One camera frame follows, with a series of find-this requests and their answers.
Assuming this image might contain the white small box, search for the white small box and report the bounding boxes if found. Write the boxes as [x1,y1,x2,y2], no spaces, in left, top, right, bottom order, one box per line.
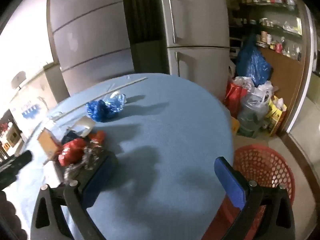
[72,116,97,137]

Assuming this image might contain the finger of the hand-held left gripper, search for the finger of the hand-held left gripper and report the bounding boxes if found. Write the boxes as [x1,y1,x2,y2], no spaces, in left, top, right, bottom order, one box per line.
[0,150,33,174]

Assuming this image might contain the blue tablecloth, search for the blue tablecloth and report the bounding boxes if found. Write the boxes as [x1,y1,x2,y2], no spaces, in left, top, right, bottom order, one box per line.
[15,73,234,240]

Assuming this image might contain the clear water jug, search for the clear water jug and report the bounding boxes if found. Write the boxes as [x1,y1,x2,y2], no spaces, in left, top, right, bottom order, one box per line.
[236,92,270,138]

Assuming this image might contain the grey refrigerator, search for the grey refrigerator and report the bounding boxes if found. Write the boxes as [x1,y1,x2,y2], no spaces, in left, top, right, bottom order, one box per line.
[157,0,232,103]

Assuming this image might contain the row of jars and bottles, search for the row of jars and bottles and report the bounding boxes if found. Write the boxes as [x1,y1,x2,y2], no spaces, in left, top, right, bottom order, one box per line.
[260,17,303,60]

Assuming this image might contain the person's left hand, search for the person's left hand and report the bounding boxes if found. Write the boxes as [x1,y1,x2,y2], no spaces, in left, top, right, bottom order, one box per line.
[0,191,28,240]

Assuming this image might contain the large blue plastic bag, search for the large blue plastic bag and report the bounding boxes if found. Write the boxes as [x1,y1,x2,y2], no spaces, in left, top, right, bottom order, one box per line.
[236,34,273,87]

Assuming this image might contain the grey cabinet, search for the grey cabinet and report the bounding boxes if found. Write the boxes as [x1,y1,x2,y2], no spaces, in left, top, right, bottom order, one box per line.
[46,0,135,98]

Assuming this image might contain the red foil wrapper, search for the red foil wrapper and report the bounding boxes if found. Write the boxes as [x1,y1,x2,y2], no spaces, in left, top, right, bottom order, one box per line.
[89,131,105,143]
[58,139,87,167]

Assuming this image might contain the brown cardboard box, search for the brown cardboard box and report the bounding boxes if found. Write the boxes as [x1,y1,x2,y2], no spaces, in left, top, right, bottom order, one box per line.
[37,127,63,160]

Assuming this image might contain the silver foil wrapper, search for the silver foil wrapper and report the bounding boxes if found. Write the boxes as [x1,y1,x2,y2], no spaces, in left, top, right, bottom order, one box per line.
[64,145,105,183]

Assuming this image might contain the red plastic basket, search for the red plastic basket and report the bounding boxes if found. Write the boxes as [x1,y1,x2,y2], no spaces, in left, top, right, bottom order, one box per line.
[220,144,295,240]

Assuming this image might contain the white plastic bag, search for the white plastic bag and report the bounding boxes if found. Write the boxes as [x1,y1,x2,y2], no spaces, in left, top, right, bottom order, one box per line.
[234,76,255,90]
[256,80,279,99]

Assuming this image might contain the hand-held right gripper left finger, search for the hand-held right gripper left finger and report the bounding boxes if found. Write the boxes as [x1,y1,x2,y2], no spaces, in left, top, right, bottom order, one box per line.
[30,152,119,240]

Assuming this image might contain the yellow paper bag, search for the yellow paper bag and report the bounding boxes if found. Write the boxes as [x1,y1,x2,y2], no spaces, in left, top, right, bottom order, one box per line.
[264,96,288,137]

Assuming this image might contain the red gift bag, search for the red gift bag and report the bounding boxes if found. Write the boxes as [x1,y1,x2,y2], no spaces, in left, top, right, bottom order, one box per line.
[224,82,244,118]

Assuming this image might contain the thin wooden stick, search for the thin wooden stick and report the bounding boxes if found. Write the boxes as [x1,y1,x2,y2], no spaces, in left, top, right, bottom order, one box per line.
[50,77,148,120]

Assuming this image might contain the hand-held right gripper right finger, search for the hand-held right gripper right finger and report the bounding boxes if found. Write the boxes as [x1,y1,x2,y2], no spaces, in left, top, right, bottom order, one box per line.
[202,156,297,240]

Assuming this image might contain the wooden shelf cabinet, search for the wooden shelf cabinet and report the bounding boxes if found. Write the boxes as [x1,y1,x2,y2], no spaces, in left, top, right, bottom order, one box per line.
[225,0,310,135]

